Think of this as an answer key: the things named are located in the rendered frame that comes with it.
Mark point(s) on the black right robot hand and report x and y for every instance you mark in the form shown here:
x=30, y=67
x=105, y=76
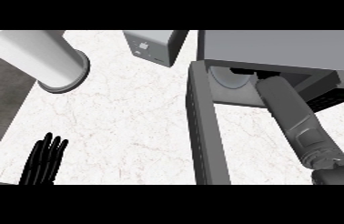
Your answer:
x=244, y=71

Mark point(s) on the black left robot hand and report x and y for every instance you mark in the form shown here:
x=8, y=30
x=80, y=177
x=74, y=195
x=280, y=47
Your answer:
x=43, y=164

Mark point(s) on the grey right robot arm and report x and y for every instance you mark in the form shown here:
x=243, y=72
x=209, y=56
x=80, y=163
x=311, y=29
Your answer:
x=296, y=121

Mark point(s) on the pale round microwave turntable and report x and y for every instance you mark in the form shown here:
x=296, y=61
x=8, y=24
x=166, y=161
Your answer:
x=229, y=79

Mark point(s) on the grey microwave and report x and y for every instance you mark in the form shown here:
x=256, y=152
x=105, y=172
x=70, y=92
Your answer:
x=274, y=48

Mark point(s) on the grey box with pale logo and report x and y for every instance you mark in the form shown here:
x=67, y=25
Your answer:
x=154, y=45

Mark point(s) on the white cylinder with grey rim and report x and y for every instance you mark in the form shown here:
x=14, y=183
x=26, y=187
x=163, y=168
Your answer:
x=41, y=57

